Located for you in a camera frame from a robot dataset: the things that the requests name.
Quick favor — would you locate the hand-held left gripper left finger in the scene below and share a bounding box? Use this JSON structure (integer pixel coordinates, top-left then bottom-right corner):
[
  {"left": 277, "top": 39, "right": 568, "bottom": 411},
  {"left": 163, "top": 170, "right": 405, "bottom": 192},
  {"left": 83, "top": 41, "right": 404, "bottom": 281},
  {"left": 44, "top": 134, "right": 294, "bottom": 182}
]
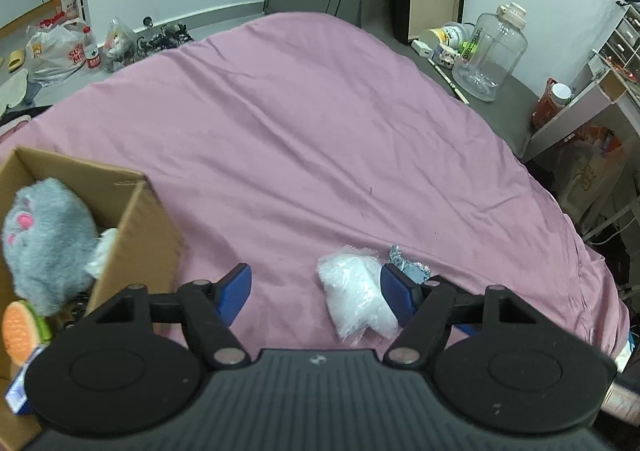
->
[{"left": 85, "top": 262, "right": 252, "bottom": 372}]

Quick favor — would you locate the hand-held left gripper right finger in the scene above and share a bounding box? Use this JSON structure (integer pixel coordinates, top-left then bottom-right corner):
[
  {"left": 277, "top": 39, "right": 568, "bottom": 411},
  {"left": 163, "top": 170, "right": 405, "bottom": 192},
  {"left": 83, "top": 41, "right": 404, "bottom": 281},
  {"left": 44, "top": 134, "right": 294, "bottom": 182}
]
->
[{"left": 380, "top": 262, "right": 546, "bottom": 368}]

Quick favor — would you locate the black white patterned pouch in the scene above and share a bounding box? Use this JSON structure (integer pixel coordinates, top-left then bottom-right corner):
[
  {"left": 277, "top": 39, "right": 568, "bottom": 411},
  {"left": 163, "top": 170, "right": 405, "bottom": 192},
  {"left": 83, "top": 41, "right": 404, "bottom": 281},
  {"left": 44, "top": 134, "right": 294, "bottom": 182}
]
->
[{"left": 389, "top": 244, "right": 433, "bottom": 284}]

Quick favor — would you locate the large white plastic-wrapped bundle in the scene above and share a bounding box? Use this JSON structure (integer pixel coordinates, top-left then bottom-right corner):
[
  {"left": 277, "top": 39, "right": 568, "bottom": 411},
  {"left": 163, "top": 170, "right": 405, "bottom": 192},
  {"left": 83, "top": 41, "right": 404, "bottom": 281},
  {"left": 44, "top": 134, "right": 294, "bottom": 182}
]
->
[{"left": 316, "top": 245, "right": 401, "bottom": 344}]

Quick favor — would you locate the cardboard box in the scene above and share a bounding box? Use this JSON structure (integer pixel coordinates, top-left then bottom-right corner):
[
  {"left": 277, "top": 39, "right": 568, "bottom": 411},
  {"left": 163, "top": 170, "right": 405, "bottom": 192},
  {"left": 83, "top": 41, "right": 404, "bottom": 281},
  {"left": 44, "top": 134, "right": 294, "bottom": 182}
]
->
[{"left": 0, "top": 146, "right": 186, "bottom": 451}]

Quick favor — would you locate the small white plastic-wrapped bundle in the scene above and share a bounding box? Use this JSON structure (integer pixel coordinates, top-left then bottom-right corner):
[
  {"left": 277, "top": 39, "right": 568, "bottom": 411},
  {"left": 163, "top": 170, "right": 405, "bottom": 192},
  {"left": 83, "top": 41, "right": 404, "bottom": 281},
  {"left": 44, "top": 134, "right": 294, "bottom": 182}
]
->
[{"left": 85, "top": 227, "right": 121, "bottom": 279}]

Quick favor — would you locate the grey plush toy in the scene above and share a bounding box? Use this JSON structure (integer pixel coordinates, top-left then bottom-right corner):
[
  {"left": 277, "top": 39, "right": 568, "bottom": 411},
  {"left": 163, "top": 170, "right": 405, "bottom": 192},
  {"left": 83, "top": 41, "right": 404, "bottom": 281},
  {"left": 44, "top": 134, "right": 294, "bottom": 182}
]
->
[{"left": 1, "top": 178, "right": 101, "bottom": 317}]

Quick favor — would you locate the burger plush toy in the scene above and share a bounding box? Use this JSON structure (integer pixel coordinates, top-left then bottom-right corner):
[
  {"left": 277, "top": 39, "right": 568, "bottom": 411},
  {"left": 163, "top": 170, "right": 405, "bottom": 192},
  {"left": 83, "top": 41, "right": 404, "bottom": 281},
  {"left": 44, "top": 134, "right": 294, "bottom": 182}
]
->
[{"left": 1, "top": 300, "right": 55, "bottom": 367}]

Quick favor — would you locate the blue tissue pack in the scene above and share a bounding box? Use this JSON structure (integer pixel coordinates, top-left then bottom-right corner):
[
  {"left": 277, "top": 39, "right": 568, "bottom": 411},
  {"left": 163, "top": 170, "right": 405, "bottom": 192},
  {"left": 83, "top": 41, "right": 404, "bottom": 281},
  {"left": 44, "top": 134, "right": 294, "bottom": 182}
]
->
[{"left": 4, "top": 343, "right": 48, "bottom": 417}]

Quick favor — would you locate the pink bed sheet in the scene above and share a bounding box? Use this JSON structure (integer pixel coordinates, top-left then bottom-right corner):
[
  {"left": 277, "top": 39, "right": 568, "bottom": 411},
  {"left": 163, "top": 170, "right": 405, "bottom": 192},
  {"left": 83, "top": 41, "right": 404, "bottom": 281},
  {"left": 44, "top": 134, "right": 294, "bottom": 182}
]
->
[{"left": 0, "top": 11, "right": 631, "bottom": 382}]

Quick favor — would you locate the beige bag under desk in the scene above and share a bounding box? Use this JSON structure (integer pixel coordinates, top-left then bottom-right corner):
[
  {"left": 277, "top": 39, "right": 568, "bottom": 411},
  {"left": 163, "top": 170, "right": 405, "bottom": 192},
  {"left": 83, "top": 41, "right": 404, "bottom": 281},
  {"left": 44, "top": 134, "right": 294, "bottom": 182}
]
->
[{"left": 550, "top": 121, "right": 627, "bottom": 223}]

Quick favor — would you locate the thin wooden stick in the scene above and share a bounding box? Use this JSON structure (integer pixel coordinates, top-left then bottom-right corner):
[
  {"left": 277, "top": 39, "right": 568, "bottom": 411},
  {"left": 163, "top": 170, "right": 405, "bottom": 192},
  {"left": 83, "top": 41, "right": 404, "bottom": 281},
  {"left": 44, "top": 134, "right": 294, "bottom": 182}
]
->
[{"left": 427, "top": 58, "right": 471, "bottom": 105}]

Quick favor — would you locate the white desk black top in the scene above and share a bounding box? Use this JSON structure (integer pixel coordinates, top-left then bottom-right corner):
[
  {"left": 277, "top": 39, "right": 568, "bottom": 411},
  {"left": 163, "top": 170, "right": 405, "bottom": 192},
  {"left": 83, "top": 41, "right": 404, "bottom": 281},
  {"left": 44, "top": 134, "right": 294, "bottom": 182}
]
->
[{"left": 522, "top": 48, "right": 640, "bottom": 163}]

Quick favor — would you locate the red can white lid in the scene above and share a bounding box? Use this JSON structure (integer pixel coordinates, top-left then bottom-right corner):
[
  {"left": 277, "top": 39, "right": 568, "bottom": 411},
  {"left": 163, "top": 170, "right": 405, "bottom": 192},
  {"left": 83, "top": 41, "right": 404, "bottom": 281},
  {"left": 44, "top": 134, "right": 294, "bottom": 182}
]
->
[{"left": 531, "top": 78, "right": 573, "bottom": 132}]

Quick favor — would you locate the clear water jug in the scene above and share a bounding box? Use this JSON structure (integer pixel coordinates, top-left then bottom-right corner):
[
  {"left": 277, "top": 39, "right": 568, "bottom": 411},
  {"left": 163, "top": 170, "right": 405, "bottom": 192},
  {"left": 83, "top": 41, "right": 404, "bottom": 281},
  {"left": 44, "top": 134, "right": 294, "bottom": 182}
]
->
[{"left": 451, "top": 2, "right": 529, "bottom": 103}]

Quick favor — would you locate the white jar green label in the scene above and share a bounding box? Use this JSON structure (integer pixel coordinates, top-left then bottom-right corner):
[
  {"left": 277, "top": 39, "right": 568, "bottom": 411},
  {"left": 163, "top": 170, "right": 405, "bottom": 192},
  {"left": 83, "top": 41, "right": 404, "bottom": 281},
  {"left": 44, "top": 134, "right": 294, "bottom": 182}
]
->
[{"left": 419, "top": 21, "right": 475, "bottom": 61}]

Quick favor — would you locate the clear plastic bag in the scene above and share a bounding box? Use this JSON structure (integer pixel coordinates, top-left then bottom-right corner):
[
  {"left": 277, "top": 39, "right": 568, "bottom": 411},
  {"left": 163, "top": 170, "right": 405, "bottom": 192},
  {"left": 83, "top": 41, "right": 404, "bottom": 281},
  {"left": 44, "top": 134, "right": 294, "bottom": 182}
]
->
[{"left": 101, "top": 17, "right": 138, "bottom": 73}]

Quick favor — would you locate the water bottle red label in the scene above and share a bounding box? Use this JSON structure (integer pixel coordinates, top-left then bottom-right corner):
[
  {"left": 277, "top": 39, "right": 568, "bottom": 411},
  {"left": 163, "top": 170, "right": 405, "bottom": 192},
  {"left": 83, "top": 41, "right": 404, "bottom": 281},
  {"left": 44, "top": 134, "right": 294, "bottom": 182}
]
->
[{"left": 82, "top": 26, "right": 102, "bottom": 71}]

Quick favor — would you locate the white printed plastic bag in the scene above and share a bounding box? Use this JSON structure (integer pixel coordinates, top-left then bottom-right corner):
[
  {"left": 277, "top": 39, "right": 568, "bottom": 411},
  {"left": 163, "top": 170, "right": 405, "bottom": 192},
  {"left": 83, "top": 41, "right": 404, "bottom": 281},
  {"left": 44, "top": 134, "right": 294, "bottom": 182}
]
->
[{"left": 25, "top": 18, "right": 91, "bottom": 84}]

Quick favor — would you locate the white cloth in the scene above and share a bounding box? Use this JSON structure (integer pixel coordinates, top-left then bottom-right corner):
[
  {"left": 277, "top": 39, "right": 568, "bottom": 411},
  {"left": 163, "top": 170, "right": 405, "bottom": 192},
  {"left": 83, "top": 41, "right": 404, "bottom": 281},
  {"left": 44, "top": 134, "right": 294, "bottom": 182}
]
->
[{"left": 0, "top": 68, "right": 30, "bottom": 114}]

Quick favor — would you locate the small drawer organiser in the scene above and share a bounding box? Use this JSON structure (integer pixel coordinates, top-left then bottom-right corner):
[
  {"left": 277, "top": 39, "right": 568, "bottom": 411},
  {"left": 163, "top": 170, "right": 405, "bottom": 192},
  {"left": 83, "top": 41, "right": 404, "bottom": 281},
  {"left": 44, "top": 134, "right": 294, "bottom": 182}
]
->
[{"left": 592, "top": 4, "right": 640, "bottom": 78}]

